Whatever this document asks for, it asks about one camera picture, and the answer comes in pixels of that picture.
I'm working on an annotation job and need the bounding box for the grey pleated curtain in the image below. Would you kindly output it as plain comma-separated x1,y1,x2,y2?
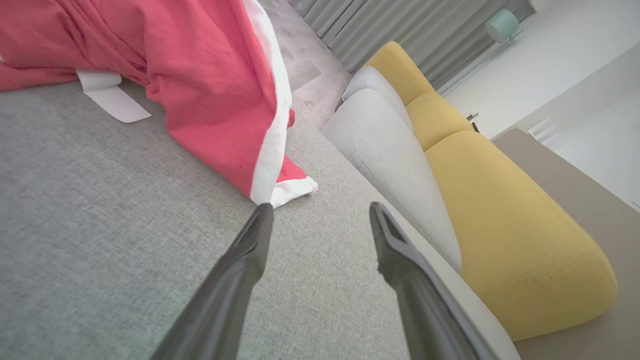
287,0,536,91

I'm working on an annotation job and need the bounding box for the small yellow sofa back cushion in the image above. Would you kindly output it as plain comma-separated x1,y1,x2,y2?
406,91,473,152
365,41,436,106

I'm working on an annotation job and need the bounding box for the large grey fabric sofa seat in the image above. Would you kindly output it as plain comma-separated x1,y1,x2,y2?
0,80,521,360

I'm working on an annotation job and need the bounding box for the mint green floor lamp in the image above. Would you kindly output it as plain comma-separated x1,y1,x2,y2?
437,9,525,96

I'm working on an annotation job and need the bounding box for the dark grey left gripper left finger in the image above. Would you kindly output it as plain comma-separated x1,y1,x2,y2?
150,203,275,360

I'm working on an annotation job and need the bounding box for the large yellow sofa back cushion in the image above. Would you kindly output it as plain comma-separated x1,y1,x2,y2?
425,130,620,342

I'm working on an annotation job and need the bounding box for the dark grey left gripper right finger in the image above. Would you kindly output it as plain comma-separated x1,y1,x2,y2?
368,202,501,360

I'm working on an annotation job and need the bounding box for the red white jersey shirt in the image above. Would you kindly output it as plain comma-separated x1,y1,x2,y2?
0,0,319,208

